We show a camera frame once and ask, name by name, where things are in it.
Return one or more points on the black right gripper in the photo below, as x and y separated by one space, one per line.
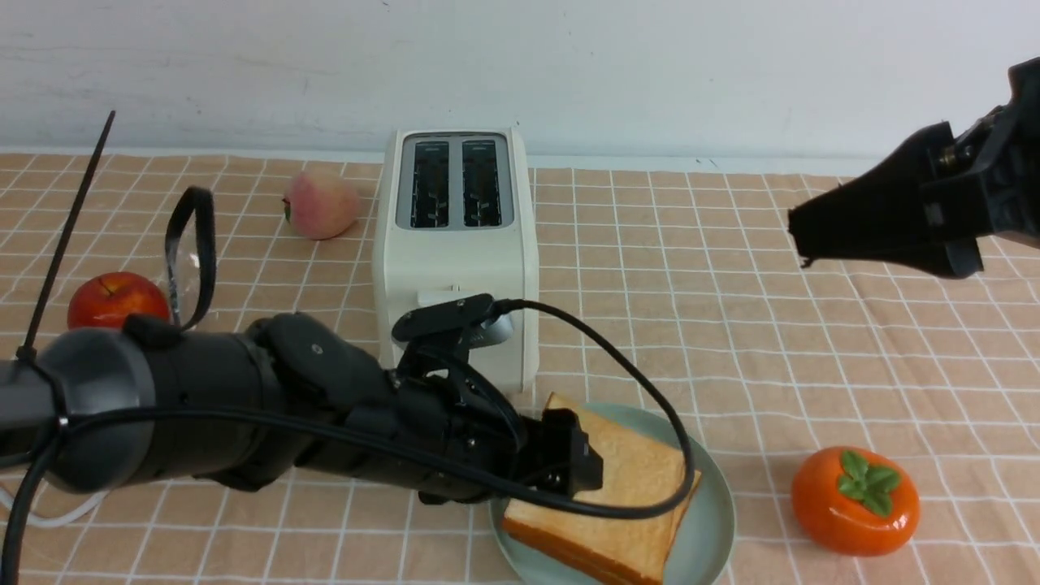
983 183

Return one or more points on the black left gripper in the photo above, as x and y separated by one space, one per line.
444 408

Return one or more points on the toast slice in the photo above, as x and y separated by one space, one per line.
546 546

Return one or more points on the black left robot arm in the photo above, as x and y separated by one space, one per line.
150 402

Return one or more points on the white two-slot toaster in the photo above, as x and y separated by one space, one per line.
454 217

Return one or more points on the light blue plate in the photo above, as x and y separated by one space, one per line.
703 544

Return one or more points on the orange persimmon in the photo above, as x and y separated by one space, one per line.
855 502

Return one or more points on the pink peach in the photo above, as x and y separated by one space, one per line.
320 205

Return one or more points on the red apple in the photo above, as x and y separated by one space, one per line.
106 300

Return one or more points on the black zip tie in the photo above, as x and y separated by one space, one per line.
26 352

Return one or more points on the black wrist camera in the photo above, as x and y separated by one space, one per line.
476 320

